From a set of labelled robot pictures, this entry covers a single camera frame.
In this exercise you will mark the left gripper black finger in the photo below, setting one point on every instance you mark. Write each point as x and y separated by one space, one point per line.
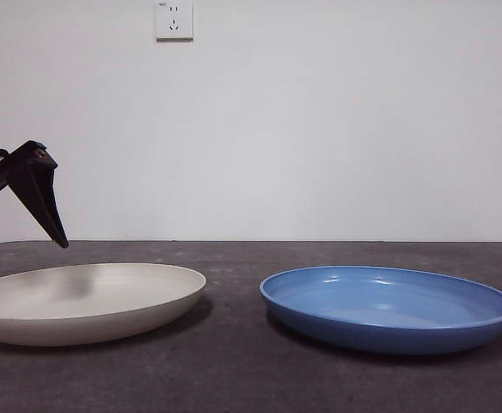
40 198

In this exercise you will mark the white round plate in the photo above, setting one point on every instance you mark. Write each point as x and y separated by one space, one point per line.
105 310

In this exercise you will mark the blue round plate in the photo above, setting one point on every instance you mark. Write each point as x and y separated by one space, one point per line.
384 337

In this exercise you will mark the white wall socket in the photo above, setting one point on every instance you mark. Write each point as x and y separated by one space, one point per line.
174 31

